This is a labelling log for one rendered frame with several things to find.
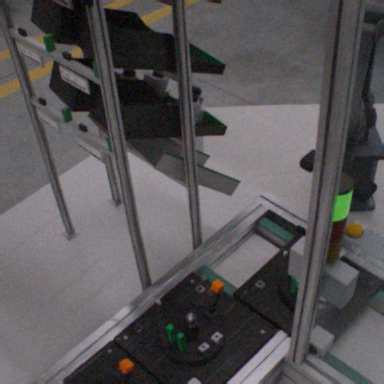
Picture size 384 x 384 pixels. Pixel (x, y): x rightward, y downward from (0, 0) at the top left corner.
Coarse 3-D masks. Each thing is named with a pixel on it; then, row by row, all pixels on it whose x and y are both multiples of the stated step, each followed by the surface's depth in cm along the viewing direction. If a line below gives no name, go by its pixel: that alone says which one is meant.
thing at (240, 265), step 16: (272, 224) 136; (256, 240) 136; (272, 240) 136; (288, 240) 132; (240, 256) 133; (256, 256) 133; (272, 256) 133; (208, 272) 126; (224, 272) 129; (240, 272) 129; (224, 288) 122; (240, 304) 120; (288, 352) 109; (288, 368) 111; (304, 368) 106
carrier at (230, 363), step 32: (192, 288) 120; (160, 320) 109; (192, 320) 105; (224, 320) 112; (256, 320) 114; (128, 352) 109; (160, 352) 108; (192, 352) 106; (224, 352) 108; (256, 352) 109
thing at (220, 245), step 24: (240, 216) 136; (264, 216) 138; (216, 240) 131; (240, 240) 134; (192, 264) 126; (216, 264) 131; (168, 288) 121; (120, 312) 116; (96, 336) 112; (72, 360) 108; (264, 360) 109
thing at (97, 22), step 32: (0, 0) 98; (96, 0) 77; (96, 32) 79; (96, 64) 84; (192, 96) 104; (192, 128) 109; (192, 160) 115; (128, 192) 104; (192, 192) 121; (64, 224) 143; (128, 224) 111; (192, 224) 130
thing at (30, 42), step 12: (156, 0) 93; (168, 0) 90; (12, 36) 101; (36, 48) 97; (60, 60) 93; (72, 60) 92; (84, 72) 89; (156, 72) 105; (168, 72) 103; (48, 108) 110; (60, 120) 108; (72, 120) 106; (96, 144) 102; (180, 144) 114
